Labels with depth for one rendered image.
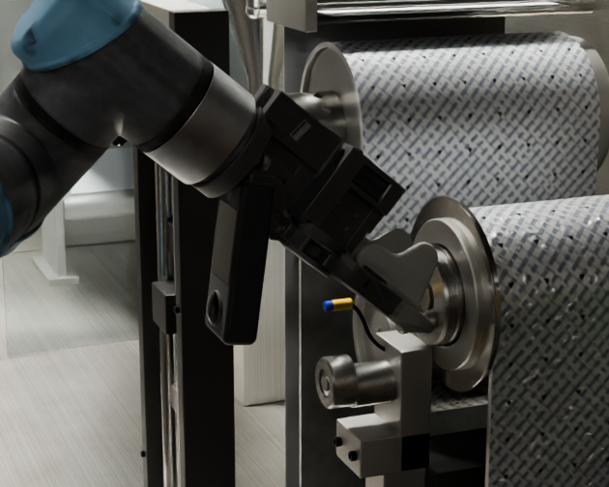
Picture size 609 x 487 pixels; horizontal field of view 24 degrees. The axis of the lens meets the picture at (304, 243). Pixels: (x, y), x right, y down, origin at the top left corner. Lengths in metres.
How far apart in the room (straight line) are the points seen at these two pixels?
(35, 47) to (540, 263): 0.39
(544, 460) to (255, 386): 0.77
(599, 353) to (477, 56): 0.33
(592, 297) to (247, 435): 0.74
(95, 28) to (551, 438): 0.46
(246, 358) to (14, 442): 0.30
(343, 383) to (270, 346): 0.71
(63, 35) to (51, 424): 0.95
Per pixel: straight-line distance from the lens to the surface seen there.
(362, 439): 1.09
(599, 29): 1.47
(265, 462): 1.63
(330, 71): 1.27
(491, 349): 1.01
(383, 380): 1.09
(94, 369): 1.94
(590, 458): 1.10
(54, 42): 0.88
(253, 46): 1.71
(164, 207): 1.36
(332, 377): 1.07
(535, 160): 1.28
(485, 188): 1.26
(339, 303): 1.09
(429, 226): 1.07
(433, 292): 1.04
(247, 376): 1.78
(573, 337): 1.05
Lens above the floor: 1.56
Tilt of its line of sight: 15 degrees down
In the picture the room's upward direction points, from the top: straight up
